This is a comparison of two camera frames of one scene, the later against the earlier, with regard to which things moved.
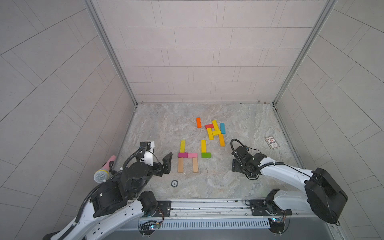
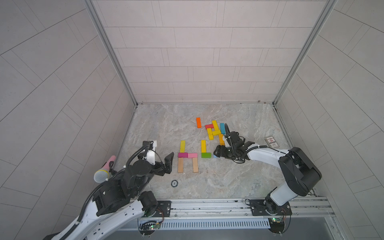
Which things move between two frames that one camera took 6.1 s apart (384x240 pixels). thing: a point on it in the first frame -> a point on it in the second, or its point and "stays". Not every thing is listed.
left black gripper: [160, 171] stays
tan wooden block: [180, 165] stays
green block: [206, 155] stays
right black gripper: [234, 166] -> [221, 153]
